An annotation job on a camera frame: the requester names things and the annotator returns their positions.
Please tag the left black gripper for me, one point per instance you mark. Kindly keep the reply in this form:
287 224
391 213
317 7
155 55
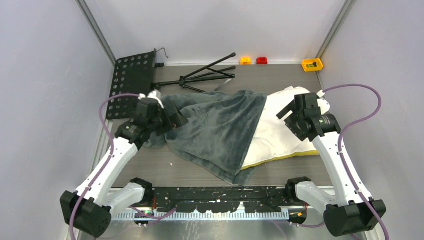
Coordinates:
175 121

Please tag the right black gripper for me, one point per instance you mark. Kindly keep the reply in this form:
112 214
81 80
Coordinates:
296 130

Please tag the white yellow black pillow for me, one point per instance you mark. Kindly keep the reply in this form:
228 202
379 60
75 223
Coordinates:
272 139

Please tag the grey fluffy pillowcase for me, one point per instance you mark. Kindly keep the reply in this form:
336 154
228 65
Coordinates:
218 133

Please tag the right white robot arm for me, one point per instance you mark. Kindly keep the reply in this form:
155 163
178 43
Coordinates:
352 209

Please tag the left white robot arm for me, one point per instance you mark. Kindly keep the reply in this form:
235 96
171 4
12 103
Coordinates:
90 207

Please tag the yellow toy block with knob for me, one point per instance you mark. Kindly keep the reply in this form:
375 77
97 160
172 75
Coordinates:
312 65

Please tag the black folding tripod stand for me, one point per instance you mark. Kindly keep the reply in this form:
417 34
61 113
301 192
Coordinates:
203 74

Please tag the red toy brick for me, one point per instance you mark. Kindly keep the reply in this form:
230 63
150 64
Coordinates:
262 61

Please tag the black perforated music stand tray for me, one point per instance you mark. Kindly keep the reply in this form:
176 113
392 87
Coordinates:
133 74

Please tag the orange toy brick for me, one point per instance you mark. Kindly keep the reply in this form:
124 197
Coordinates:
245 61

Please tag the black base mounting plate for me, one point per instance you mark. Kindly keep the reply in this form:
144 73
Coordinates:
254 199

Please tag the aluminium rail with ruler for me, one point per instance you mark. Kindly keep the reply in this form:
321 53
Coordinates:
145 214

